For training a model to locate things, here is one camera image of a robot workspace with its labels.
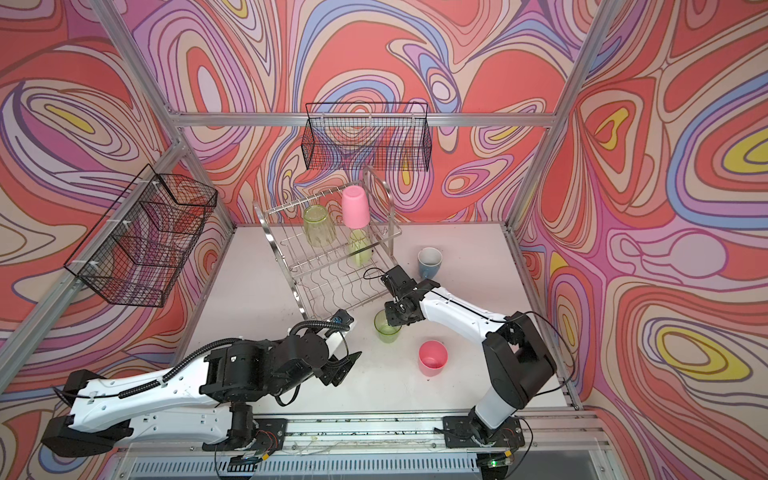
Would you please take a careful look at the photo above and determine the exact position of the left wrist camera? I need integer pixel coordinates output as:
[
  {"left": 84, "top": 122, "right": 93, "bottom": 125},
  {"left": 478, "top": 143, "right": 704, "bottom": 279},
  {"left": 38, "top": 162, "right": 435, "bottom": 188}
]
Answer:
[{"left": 322, "top": 309, "right": 355, "bottom": 357}]

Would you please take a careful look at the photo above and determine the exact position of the black wire basket back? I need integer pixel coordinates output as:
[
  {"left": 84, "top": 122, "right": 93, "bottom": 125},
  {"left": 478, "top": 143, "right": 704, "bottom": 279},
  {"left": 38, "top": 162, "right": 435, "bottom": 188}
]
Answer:
[{"left": 301, "top": 100, "right": 432, "bottom": 172}]

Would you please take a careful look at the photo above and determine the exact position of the blue ceramic mug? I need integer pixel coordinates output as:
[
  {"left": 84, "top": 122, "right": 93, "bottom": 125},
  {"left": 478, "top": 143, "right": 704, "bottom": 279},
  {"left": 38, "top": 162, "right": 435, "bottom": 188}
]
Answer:
[{"left": 417, "top": 247, "right": 443, "bottom": 279}]

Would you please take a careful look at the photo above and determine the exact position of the black wire basket left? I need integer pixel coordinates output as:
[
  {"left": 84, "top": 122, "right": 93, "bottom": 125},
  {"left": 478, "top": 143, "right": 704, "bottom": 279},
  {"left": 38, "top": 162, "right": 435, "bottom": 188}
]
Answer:
[{"left": 64, "top": 165, "right": 218, "bottom": 308}]

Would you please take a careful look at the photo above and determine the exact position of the steel two-tier dish rack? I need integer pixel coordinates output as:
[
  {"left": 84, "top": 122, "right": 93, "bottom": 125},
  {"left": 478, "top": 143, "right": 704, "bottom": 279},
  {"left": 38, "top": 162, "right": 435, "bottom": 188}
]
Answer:
[{"left": 254, "top": 167, "right": 402, "bottom": 320}]

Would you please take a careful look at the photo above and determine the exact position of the black wire basket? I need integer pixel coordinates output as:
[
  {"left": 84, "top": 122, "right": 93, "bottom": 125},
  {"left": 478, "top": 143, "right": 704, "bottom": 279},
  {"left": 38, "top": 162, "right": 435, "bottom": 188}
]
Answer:
[
  {"left": 64, "top": 165, "right": 218, "bottom": 308},
  {"left": 301, "top": 100, "right": 432, "bottom": 172}
]

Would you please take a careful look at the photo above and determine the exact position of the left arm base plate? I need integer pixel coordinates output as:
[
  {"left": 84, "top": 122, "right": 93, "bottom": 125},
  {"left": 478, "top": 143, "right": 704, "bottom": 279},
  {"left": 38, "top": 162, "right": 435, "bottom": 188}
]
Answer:
[{"left": 202, "top": 418, "right": 288, "bottom": 454}]

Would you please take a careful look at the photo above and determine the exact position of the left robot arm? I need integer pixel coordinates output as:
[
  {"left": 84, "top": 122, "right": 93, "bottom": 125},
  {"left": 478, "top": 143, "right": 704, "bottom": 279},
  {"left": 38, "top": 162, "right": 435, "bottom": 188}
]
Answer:
[{"left": 41, "top": 322, "right": 360, "bottom": 458}]

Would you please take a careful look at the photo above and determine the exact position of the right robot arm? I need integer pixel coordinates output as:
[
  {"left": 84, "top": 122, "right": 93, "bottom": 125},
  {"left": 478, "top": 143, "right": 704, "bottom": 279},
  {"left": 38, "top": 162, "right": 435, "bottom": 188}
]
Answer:
[{"left": 380, "top": 266, "right": 557, "bottom": 446}]

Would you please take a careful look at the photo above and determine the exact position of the light green ceramic mug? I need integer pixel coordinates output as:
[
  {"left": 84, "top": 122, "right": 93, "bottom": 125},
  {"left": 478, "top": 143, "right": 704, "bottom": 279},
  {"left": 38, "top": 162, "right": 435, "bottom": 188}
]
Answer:
[{"left": 348, "top": 229, "right": 372, "bottom": 267}]

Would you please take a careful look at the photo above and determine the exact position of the green transparent cup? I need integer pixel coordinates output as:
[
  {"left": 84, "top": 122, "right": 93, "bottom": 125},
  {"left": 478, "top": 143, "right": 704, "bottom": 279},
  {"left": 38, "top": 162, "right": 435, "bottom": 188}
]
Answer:
[
  {"left": 303, "top": 204, "right": 336, "bottom": 248},
  {"left": 374, "top": 310, "right": 402, "bottom": 343}
]

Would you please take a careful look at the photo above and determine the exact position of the pink plastic cup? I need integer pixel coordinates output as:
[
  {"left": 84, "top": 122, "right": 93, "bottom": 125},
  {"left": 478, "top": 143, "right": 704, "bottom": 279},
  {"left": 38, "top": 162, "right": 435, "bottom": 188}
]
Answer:
[
  {"left": 341, "top": 185, "right": 370, "bottom": 230},
  {"left": 418, "top": 340, "right": 448, "bottom": 377}
]

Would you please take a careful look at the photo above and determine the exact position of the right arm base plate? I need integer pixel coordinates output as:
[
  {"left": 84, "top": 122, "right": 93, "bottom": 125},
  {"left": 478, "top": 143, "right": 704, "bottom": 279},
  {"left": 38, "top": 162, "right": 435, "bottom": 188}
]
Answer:
[{"left": 433, "top": 415, "right": 526, "bottom": 451}]

